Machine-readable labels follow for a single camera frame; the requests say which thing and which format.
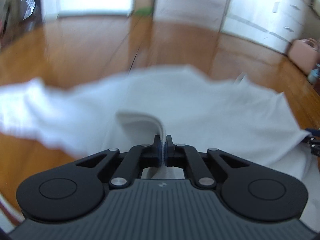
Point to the small green object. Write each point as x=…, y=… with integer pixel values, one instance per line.
x=144, y=10

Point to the small teal container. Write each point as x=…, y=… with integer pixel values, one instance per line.
x=313, y=76

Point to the light grey sweatshirt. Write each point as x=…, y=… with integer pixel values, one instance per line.
x=200, y=105

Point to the dark tall object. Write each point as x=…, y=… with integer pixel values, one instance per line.
x=27, y=2

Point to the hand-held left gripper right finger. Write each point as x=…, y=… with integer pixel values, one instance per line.
x=167, y=153

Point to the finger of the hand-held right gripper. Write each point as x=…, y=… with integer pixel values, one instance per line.
x=313, y=132

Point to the pink container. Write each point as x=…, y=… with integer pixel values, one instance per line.
x=302, y=55

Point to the white drawer cabinet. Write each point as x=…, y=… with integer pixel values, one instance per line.
x=262, y=17

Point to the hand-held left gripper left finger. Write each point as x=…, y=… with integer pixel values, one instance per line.
x=160, y=152

